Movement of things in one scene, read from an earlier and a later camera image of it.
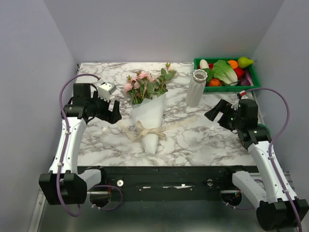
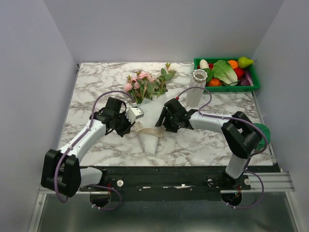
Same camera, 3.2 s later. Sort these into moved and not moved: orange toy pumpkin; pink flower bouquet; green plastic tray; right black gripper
Moved: right black gripper
Not moved: pink flower bouquet; orange toy pumpkin; green plastic tray
